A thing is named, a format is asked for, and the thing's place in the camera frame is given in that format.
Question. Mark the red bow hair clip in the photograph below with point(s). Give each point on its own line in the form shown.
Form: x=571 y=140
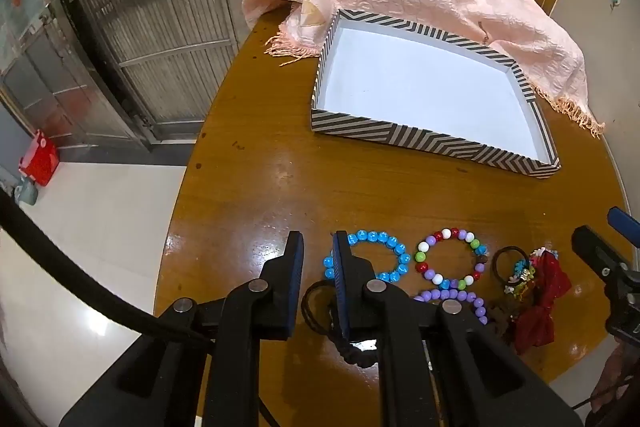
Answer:
x=537 y=327

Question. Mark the dark brown hair accessory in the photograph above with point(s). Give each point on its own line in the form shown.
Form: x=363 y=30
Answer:
x=500 y=314

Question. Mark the person's right hand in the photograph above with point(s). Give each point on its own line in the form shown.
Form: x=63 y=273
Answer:
x=607 y=377

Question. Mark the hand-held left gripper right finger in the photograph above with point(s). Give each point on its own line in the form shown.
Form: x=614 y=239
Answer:
x=341 y=277

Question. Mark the striped cardboard box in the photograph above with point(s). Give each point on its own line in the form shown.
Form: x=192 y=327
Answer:
x=425 y=82

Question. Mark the red bag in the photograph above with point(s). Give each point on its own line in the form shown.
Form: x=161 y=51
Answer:
x=40 y=159

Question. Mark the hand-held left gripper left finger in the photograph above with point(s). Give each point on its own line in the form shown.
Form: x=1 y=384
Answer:
x=296 y=277

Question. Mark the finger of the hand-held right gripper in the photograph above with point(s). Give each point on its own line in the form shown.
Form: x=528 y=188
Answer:
x=622 y=222
x=595 y=249

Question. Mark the teal cup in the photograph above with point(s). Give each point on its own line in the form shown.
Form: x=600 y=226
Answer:
x=25 y=194

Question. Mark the metal security door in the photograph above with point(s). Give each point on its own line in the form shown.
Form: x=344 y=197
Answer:
x=150 y=32

